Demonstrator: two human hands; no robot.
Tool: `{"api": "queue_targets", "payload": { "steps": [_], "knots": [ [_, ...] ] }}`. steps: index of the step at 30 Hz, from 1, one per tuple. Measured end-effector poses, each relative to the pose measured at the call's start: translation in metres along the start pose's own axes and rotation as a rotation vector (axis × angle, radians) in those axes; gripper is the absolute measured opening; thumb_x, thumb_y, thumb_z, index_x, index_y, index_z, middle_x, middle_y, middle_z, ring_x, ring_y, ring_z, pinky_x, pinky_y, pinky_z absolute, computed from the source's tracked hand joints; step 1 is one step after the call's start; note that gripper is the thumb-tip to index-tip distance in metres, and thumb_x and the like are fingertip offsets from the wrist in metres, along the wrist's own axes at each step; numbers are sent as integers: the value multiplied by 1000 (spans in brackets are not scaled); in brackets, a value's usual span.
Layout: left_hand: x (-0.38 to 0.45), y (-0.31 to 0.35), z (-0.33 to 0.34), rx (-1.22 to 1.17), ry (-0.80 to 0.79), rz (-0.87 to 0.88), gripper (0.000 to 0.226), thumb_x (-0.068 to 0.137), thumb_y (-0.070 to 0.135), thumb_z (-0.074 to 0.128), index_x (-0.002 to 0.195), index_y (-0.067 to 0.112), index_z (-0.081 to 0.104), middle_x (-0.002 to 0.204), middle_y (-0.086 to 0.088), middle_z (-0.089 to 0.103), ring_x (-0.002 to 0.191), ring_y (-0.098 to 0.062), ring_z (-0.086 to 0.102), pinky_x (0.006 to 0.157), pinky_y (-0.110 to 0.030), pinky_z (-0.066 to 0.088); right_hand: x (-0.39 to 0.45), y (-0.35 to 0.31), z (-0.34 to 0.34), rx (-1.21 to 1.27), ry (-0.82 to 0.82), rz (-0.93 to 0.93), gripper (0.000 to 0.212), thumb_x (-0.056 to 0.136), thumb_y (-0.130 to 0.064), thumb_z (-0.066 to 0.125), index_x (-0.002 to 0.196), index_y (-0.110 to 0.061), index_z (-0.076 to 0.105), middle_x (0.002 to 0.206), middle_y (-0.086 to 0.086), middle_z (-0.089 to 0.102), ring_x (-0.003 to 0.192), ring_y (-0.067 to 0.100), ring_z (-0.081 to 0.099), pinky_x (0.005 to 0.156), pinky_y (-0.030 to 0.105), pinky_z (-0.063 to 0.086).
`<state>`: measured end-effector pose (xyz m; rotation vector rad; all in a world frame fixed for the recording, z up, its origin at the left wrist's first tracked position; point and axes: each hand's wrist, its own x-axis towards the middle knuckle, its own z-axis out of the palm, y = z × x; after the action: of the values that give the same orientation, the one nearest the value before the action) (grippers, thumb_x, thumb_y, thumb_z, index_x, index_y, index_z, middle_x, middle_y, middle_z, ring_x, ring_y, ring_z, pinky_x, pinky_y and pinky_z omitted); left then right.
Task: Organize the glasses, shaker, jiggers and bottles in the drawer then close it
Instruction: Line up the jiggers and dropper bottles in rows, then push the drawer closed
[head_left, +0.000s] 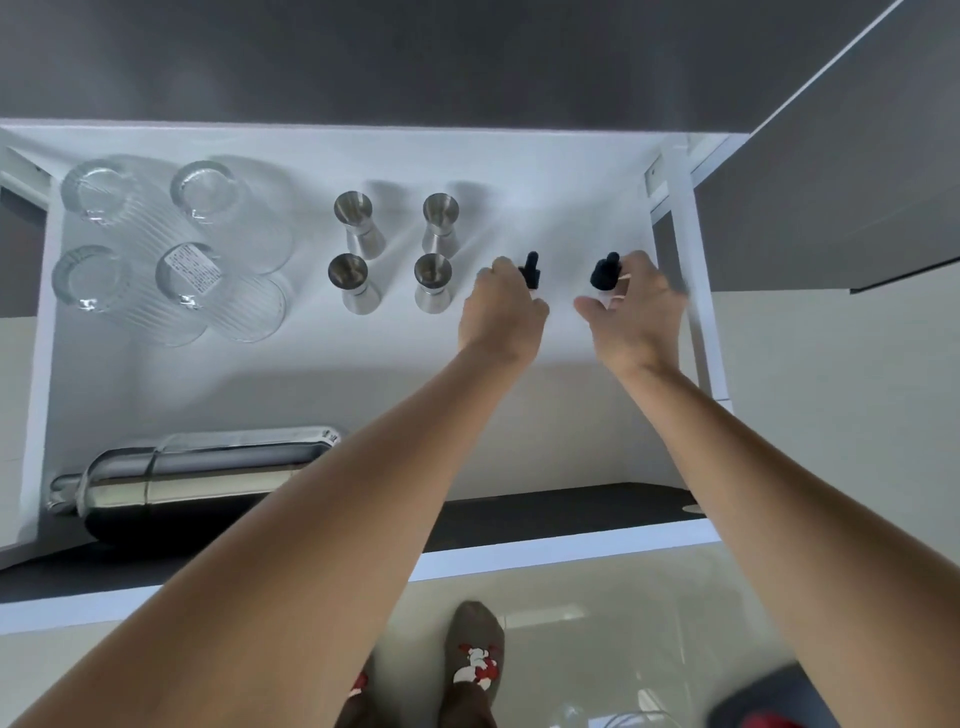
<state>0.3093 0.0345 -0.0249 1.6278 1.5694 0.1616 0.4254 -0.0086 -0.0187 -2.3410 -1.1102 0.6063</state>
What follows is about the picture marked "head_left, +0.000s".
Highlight person's left hand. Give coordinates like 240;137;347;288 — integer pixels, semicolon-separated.
457;255;552;369

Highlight person's right forearm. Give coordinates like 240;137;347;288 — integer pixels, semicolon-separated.
604;358;960;728

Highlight white cable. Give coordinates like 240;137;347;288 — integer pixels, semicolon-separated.
598;688;680;728

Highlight dark blue and red garment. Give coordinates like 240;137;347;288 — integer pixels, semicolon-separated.
705;662;835;728

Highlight steel cocktail shaker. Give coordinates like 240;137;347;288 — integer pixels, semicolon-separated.
45;425;347;546

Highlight steel cocktail jigger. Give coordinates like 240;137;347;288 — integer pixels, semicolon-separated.
333;190;388;261
327;252;382;317
420;192;462;261
413;252;454;315

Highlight person's right hand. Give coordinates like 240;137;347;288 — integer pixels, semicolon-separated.
573;249;691;377

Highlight labelled clear ribbed drinking glass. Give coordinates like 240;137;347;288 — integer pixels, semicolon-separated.
154;240;291;345

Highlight person's left forearm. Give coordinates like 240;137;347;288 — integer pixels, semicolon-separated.
0;346;543;728

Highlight grey cabinet door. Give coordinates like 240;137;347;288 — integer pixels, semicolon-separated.
691;0;960;295

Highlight brown trousers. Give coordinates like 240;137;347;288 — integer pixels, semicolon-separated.
333;681;499;728

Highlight olive patterned sock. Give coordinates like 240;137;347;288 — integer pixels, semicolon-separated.
347;651;378;700
441;600;507;708

